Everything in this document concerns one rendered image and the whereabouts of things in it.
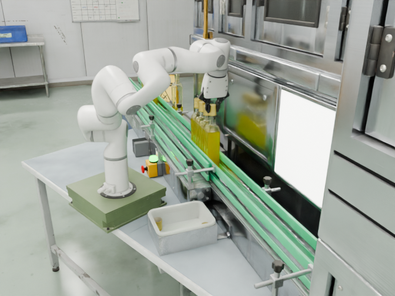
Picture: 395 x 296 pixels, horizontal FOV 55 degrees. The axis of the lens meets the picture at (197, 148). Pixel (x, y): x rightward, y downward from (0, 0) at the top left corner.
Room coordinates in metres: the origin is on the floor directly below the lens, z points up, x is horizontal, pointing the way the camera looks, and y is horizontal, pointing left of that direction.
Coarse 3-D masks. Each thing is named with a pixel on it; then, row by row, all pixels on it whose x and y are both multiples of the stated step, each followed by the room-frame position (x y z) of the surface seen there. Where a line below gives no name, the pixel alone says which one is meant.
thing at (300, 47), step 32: (224, 0) 1.83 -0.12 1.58; (256, 0) 1.52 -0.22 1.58; (288, 0) 1.35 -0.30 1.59; (320, 0) 1.19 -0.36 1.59; (224, 32) 1.82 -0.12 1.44; (256, 32) 1.54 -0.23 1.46; (288, 32) 1.33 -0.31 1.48; (320, 32) 1.17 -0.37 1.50; (256, 64) 1.44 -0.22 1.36; (288, 64) 1.25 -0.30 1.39; (320, 64) 1.13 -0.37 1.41; (320, 96) 1.11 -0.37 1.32; (288, 192) 1.23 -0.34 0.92
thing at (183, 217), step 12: (180, 204) 1.28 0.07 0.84; (192, 204) 1.29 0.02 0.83; (204, 204) 1.28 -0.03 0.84; (156, 216) 1.24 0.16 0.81; (168, 216) 1.25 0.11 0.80; (180, 216) 1.27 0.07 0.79; (192, 216) 1.29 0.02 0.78; (204, 216) 1.24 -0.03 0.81; (156, 228) 1.12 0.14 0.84; (168, 228) 1.22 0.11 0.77; (180, 228) 1.22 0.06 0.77; (192, 228) 1.12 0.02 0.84
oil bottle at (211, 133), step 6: (210, 126) 1.49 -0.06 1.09; (216, 126) 1.50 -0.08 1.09; (204, 132) 1.52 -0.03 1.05; (210, 132) 1.48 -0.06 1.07; (216, 132) 1.49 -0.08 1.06; (204, 138) 1.52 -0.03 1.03; (210, 138) 1.48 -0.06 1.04; (216, 138) 1.49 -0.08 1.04; (204, 144) 1.52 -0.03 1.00; (210, 144) 1.48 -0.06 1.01; (216, 144) 1.49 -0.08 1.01; (204, 150) 1.52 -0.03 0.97; (210, 150) 1.48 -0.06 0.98; (216, 150) 1.49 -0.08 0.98; (210, 156) 1.48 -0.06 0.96; (216, 156) 1.49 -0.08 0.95; (216, 162) 1.49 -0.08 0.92
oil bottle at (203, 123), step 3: (204, 120) 1.56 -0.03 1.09; (201, 123) 1.56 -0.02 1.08; (204, 123) 1.54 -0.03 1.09; (207, 123) 1.54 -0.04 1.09; (201, 126) 1.55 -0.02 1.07; (204, 126) 1.54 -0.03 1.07; (201, 129) 1.55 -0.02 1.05; (201, 132) 1.55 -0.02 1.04; (201, 135) 1.55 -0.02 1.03; (201, 138) 1.55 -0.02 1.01; (201, 141) 1.55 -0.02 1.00; (201, 144) 1.55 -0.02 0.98; (201, 147) 1.55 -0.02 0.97
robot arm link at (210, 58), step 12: (168, 48) 1.28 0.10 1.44; (180, 48) 1.30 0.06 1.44; (204, 48) 1.37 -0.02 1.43; (216, 48) 1.35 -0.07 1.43; (180, 60) 1.27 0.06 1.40; (192, 60) 1.28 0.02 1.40; (204, 60) 1.29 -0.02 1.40; (216, 60) 1.32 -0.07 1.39; (192, 72) 1.30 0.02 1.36; (204, 72) 1.31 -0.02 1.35
